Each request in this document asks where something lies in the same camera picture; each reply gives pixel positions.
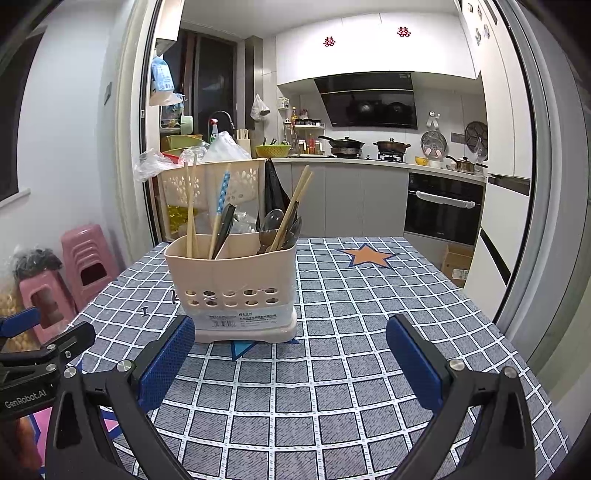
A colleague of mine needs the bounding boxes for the tall pink plastic stool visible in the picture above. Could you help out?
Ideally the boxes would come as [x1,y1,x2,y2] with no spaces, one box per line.
[61,224,120,310]

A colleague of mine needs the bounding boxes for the blue hanging packet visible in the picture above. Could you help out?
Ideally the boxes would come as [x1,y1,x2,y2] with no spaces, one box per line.
[151,55,174,93]

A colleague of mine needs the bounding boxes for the crumpled clear plastic bag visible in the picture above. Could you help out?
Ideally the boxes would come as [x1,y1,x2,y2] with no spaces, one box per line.
[133,148,174,184]

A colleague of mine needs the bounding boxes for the blue dotted wooden chopstick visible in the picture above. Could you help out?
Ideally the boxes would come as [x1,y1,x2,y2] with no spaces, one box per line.
[208,163,232,260]

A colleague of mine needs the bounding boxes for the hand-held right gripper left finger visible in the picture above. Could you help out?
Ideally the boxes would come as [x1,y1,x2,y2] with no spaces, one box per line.
[45,315,197,480]

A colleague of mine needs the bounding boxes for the grey checked tablecloth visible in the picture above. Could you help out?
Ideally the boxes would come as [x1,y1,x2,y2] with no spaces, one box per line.
[46,237,571,480]

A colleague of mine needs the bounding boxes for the short pink plastic stool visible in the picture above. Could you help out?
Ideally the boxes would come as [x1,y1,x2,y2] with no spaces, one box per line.
[19,272,77,343]

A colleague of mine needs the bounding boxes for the green plastic basins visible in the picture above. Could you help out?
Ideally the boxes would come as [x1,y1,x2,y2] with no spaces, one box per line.
[165,134,204,153]

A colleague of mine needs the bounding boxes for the grey lower kitchen cabinets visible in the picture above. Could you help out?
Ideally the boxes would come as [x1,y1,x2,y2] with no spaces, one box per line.
[272,159,410,239]

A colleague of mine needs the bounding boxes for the yellow-green colander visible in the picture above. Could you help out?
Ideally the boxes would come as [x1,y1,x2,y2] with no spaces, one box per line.
[255,144,293,159]

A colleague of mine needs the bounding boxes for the dark bag on stool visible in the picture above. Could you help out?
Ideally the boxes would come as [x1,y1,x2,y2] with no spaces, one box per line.
[11,247,64,280]

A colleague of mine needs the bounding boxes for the spice rack with bottles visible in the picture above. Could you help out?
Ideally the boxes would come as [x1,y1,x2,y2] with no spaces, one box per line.
[281,117,324,156]

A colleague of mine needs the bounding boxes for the white hanging plastic bag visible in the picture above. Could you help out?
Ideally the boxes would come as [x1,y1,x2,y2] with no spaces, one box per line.
[250,93,271,122]

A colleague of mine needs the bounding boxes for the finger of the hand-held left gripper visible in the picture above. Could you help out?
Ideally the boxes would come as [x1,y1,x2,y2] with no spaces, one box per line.
[28,322,97,365]
[0,306,42,341]

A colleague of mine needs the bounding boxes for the yellow lumpy sack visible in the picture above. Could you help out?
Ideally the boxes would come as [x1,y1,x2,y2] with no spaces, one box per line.
[0,277,36,354]

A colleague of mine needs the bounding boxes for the black built-in oven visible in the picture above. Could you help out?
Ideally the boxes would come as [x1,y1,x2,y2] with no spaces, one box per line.
[404,172,486,247]

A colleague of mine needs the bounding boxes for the black wok with lid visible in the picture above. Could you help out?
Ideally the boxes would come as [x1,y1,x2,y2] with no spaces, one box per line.
[318,135,366,156]

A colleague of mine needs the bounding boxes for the curved kitchen faucet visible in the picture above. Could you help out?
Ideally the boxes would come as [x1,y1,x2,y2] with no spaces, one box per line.
[209,111,236,140]

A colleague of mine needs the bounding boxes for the steel pot with lid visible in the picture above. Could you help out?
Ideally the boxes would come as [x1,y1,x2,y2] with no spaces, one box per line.
[445,156,476,175]

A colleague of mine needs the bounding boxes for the brown wok with lid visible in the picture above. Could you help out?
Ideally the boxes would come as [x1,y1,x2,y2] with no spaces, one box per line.
[373,137,412,156]

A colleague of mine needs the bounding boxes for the yellow oil bottle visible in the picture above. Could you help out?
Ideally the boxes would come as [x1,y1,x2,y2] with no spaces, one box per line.
[166,205,197,239]

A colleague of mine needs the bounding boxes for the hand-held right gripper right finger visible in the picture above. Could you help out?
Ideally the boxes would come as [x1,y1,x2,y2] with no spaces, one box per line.
[386,314,539,480]

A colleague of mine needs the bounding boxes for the round dark hanging rack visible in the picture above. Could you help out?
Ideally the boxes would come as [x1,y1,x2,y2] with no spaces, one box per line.
[464,121,489,151]

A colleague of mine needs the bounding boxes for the beige plastic utensil holder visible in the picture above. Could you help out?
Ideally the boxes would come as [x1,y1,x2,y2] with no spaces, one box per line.
[164,233,299,345]

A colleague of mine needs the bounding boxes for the cardboard box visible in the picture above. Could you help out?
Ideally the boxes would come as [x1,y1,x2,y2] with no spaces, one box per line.
[441,244,474,288]

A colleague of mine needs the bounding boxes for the beige perforated basket rack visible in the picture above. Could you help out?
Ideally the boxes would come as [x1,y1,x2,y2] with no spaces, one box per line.
[157,158,268,241]

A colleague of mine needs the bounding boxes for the black plastic bag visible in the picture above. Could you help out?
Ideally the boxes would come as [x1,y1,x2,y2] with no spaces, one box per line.
[264,159,293,219]

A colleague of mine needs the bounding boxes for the round metal steamer rack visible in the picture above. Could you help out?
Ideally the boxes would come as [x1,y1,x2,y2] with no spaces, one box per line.
[420,130,448,156]

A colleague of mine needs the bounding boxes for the large clear plastic bag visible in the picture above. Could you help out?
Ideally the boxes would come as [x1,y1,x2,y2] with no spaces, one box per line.
[203,131,253,162]

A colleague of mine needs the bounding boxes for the black range hood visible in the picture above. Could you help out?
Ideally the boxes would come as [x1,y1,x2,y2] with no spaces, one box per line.
[314,72,419,130]

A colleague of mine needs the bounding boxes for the white refrigerator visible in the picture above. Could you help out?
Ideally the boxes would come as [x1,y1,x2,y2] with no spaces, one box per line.
[463,173,532,302]

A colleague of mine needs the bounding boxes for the white upper kitchen cabinets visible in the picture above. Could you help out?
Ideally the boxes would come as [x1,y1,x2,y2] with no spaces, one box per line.
[276,11,484,86]

